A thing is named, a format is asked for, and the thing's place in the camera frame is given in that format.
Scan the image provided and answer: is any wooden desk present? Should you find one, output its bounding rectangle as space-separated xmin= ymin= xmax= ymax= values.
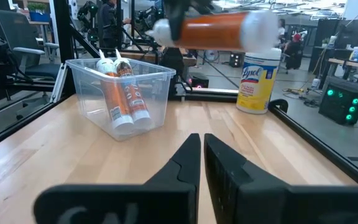
xmin=328 ymin=57 xmax=358 ymax=73

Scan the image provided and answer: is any blue planter box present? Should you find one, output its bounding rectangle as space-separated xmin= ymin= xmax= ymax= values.
xmin=27 ymin=2 xmax=52 ymax=23

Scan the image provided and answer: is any black computer with green lights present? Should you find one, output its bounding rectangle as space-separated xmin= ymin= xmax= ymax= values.
xmin=318 ymin=79 xmax=358 ymax=126

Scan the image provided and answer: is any black box with red light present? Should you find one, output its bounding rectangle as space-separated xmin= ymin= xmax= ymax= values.
xmin=187 ymin=72 xmax=210 ymax=90

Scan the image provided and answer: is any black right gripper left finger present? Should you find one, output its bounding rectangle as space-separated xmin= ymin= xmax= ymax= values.
xmin=32 ymin=133 xmax=201 ymax=224

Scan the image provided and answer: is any silver metal bracket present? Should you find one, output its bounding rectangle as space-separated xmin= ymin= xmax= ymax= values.
xmin=50 ymin=63 xmax=68 ymax=103

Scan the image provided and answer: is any person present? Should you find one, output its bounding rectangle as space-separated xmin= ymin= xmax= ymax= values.
xmin=277 ymin=18 xmax=288 ymax=41
xmin=283 ymin=32 xmax=305 ymax=71
xmin=99 ymin=0 xmax=132 ymax=50

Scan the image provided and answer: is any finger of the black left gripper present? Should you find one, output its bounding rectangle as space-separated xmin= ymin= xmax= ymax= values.
xmin=165 ymin=0 xmax=191 ymax=42

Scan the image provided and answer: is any brown orange sealant tube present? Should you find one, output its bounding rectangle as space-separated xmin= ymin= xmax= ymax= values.
xmin=112 ymin=48 xmax=152 ymax=125

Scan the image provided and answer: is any grey office chair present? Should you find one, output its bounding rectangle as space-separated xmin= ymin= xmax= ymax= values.
xmin=0 ymin=9 xmax=61 ymax=82

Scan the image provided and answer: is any clear plastic bin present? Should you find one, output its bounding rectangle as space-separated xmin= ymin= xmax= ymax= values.
xmin=65 ymin=57 xmax=177 ymax=142

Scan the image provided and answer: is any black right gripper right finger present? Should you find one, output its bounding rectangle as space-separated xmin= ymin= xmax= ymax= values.
xmin=203 ymin=133 xmax=358 ymax=224

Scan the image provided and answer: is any black monitor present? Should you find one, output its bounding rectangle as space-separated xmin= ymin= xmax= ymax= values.
xmin=334 ymin=17 xmax=358 ymax=50

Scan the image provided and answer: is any orange white sealant tube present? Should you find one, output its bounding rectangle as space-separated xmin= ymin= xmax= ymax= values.
xmin=144 ymin=11 xmax=279 ymax=53
xmin=95 ymin=49 xmax=135 ymax=131

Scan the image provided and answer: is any small floor fan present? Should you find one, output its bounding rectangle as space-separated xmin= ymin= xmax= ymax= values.
xmin=203 ymin=49 xmax=220 ymax=62

